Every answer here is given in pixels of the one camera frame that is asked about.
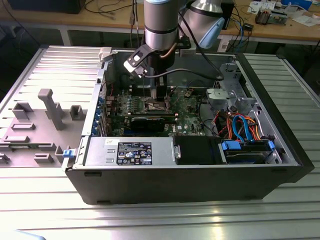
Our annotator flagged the CPU socket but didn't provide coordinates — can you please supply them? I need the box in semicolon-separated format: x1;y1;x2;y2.
143;96;171;113

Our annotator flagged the beige case latch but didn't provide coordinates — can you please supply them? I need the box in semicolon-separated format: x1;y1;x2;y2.
98;46;113;63

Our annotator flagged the green motherboard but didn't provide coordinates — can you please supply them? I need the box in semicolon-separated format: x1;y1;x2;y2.
104;86;216;137

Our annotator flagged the black graphics card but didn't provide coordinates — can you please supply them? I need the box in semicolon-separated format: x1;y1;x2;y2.
129;115;166;133

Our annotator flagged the tall black device box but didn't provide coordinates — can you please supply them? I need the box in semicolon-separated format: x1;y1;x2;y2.
221;0;235;30

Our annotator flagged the black plastic fan shroud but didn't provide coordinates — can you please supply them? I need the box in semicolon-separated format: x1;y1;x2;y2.
173;136;221;166

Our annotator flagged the wooden desk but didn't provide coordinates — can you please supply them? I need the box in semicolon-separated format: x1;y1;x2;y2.
0;0;320;47

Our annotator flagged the metal heatsink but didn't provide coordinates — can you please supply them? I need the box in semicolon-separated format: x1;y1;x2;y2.
254;7;271;26

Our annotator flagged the silver power supply unit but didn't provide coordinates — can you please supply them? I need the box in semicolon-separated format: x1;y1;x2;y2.
84;136;176;167

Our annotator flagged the white printed paper sheet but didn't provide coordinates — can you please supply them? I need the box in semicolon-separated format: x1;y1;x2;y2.
248;0;276;14

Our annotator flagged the black open PC case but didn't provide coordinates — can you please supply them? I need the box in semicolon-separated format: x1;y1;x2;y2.
61;47;315;206

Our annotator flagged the loose green circuit board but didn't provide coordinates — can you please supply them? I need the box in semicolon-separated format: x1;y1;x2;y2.
269;8;289;26

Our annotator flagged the hard disk in blue carrier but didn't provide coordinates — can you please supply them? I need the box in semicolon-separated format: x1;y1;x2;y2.
219;139;276;165

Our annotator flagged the large black computer box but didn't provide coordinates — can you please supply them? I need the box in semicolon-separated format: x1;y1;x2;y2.
7;0;82;15

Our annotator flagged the blue plastic case clip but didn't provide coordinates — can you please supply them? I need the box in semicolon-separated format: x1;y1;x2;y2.
63;148;77;159

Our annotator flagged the grey plastic parts rack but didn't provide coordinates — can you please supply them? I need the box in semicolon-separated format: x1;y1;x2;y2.
0;88;88;168

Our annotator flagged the black camera cable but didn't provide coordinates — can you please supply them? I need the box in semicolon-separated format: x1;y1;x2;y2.
142;11;225;81

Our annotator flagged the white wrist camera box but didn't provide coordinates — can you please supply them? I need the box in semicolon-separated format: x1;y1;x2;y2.
123;44;149;79

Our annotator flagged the silver metal drive bracket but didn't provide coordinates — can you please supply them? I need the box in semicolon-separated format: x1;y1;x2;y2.
206;87;237;111

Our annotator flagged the blue flat wire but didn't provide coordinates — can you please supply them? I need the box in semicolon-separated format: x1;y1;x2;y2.
231;114;254;143

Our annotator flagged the orange wire bundle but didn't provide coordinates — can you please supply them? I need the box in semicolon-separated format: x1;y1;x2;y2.
215;111;263;141

